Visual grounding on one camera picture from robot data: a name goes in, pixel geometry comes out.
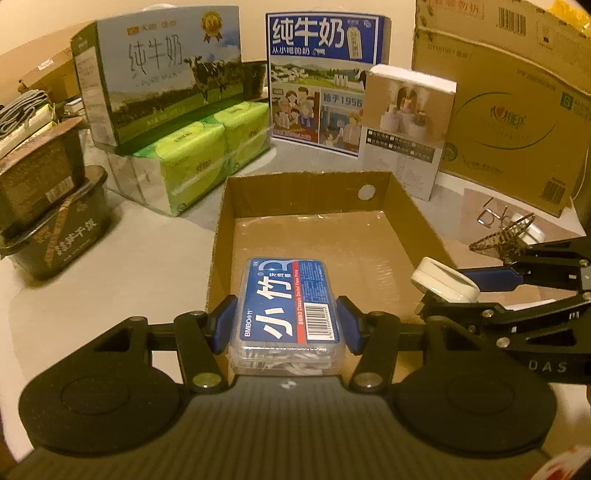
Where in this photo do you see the small cardboard box background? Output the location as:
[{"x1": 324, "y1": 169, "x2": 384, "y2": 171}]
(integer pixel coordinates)
[{"x1": 17, "y1": 47, "x2": 80, "y2": 103}]

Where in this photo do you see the beige brown rug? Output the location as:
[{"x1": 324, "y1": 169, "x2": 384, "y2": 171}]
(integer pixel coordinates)
[{"x1": 443, "y1": 186, "x2": 588, "y2": 310}]

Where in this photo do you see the upper black food tub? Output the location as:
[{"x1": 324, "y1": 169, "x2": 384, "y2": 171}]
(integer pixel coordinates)
[{"x1": 1, "y1": 117, "x2": 85, "y2": 238}]

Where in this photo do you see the blue milk carton box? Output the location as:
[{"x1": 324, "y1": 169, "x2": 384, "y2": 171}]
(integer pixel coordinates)
[{"x1": 266, "y1": 11, "x2": 392, "y2": 156}]

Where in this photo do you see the blue floss pick box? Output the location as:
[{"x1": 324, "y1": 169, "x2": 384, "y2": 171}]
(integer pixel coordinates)
[{"x1": 228, "y1": 257, "x2": 345, "y2": 376}]

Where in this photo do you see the cream wall plug adapter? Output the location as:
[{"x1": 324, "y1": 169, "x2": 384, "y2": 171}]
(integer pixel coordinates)
[{"x1": 411, "y1": 257, "x2": 481, "y2": 315}]

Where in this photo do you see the metal wire clip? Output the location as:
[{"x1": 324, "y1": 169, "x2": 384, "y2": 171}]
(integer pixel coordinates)
[{"x1": 477, "y1": 197, "x2": 514, "y2": 229}]

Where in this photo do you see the white beige product box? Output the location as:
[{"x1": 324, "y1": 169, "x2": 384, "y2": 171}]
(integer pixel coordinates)
[{"x1": 359, "y1": 64, "x2": 457, "y2": 201}]

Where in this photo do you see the large cardboard box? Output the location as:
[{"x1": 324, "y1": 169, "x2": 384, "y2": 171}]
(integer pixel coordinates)
[{"x1": 413, "y1": 1, "x2": 590, "y2": 216}]

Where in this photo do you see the shallow cardboard tray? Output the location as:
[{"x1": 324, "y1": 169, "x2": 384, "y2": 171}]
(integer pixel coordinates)
[{"x1": 204, "y1": 170, "x2": 459, "y2": 384}]

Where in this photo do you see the white grey charger adapter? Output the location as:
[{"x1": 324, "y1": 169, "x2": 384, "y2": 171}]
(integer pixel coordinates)
[{"x1": 509, "y1": 213, "x2": 546, "y2": 245}]

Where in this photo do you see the grey folded cloth stack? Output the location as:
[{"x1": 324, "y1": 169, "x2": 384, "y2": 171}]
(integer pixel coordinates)
[{"x1": 1, "y1": 90, "x2": 54, "y2": 157}]

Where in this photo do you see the green tissue pack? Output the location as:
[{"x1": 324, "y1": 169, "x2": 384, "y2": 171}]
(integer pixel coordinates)
[{"x1": 104, "y1": 102, "x2": 270, "y2": 217}]

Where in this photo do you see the green pasture milk box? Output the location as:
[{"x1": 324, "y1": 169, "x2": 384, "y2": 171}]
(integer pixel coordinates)
[{"x1": 70, "y1": 5, "x2": 245, "y2": 154}]

